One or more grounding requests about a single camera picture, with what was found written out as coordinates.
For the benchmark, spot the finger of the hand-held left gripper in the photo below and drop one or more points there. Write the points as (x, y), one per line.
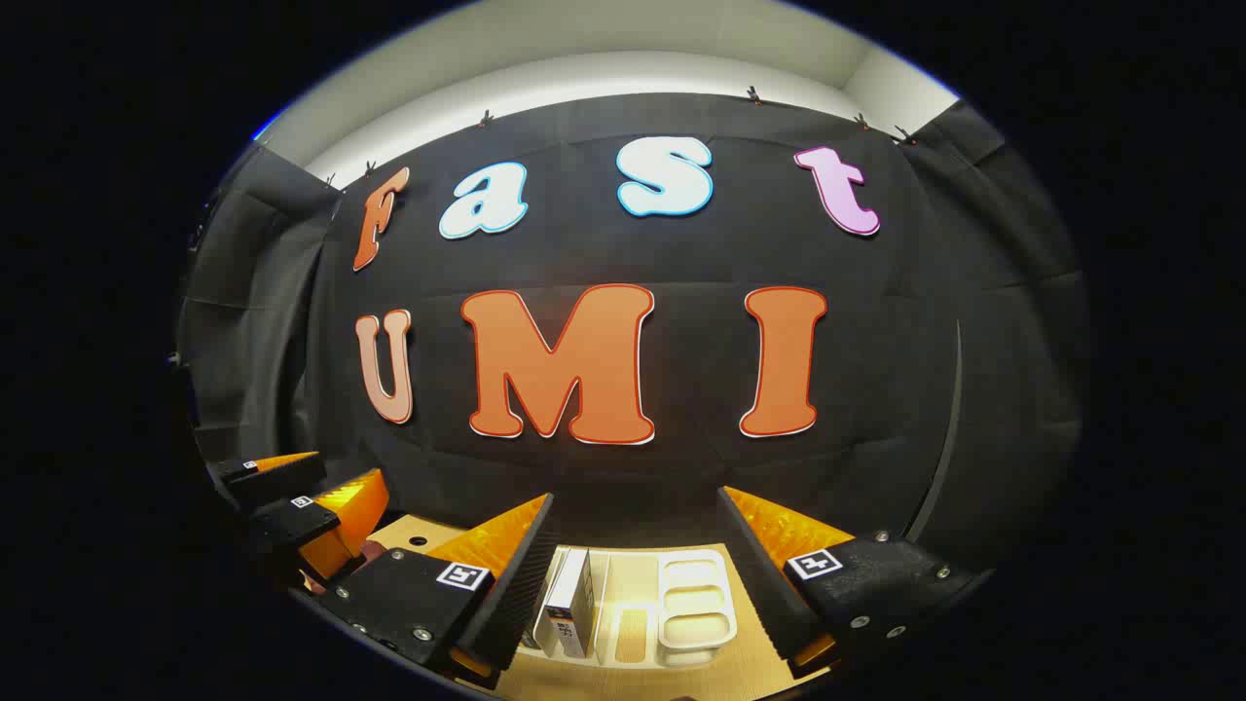
(292, 521)
(282, 477)

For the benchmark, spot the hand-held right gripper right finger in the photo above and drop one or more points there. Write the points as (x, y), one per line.
(769, 594)

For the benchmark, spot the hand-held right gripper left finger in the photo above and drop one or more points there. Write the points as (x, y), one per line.
(516, 594)

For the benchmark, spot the book with white spine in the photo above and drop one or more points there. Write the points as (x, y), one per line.
(567, 604)

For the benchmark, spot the white bookshelf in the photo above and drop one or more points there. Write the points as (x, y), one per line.
(696, 604)

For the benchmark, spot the black backdrop cloth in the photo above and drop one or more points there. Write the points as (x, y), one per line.
(701, 253)

